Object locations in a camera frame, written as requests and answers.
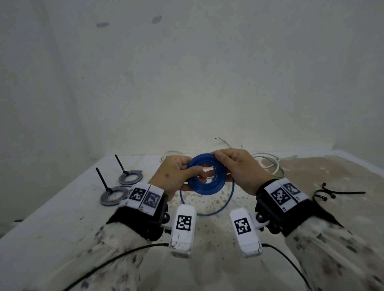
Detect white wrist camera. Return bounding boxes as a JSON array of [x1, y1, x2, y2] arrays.
[[229, 208, 269, 258], [169, 205, 198, 259]]

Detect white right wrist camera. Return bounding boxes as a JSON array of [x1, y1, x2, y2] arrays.
[[229, 208, 269, 258]]

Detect person's right hand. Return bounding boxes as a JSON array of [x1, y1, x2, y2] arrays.
[[210, 149, 275, 195]]

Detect black right camera lead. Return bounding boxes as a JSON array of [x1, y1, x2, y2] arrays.
[[262, 243, 312, 290]]

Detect black right wristband with markers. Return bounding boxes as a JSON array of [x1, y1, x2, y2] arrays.
[[255, 177, 344, 237]]

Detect bundle of black cable ties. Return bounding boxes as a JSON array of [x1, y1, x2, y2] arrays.
[[312, 182, 366, 203]]

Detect black left camera lead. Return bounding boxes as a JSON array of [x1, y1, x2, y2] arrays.
[[63, 243, 170, 291]]

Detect clear blue-striped cable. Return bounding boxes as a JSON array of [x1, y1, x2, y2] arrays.
[[118, 169, 144, 185], [100, 185, 132, 207]]

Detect black camera lead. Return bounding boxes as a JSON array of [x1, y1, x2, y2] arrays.
[[262, 243, 312, 290], [63, 243, 170, 291]]

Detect black wristband with markers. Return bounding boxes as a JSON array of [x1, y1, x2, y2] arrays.
[[255, 177, 344, 237], [106, 183, 169, 242]]

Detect person's right forearm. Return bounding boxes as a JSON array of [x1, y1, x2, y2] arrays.
[[283, 215, 384, 291]]

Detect person's left forearm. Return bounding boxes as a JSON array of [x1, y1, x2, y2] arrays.
[[30, 221, 150, 291]]

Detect blue wire coil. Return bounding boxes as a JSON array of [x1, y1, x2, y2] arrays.
[[179, 153, 235, 216]]

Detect person's left hand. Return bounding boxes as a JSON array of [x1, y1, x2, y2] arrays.
[[148, 155, 208, 202]]

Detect black left wristband with markers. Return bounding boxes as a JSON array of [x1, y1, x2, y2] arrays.
[[106, 183, 169, 242]]

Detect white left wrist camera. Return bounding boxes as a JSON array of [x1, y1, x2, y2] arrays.
[[169, 205, 198, 259]]

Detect thin clear cable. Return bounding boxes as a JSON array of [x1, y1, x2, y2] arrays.
[[160, 138, 232, 163]]

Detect white cable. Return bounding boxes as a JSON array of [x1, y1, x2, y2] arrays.
[[252, 153, 285, 177]]

